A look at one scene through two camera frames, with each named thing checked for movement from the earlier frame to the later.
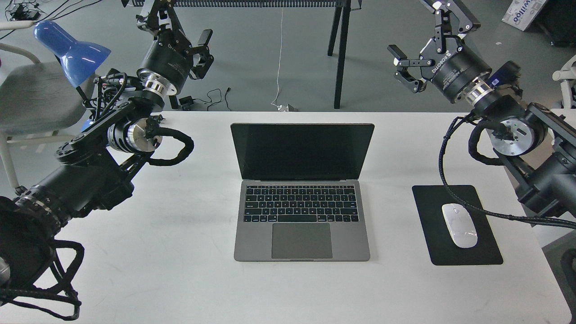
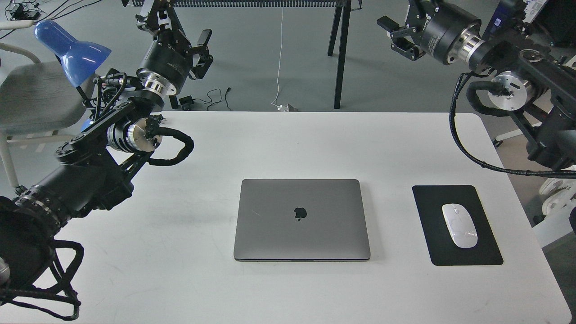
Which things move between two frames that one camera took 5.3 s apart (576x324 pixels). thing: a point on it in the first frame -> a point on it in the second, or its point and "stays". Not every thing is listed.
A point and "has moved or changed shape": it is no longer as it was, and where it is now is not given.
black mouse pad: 443,249 stays
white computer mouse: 461,227 stays
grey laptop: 302,198 has moved or changed shape
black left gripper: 170,56 stays
